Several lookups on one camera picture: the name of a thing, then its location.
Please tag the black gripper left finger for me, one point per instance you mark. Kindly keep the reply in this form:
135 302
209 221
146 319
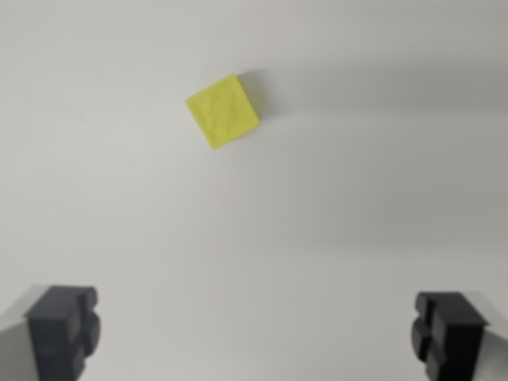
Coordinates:
59 333

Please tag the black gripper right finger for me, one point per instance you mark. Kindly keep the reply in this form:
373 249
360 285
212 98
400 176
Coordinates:
450 337

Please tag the yellow cube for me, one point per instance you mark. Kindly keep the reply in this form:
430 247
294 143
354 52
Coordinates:
222 110

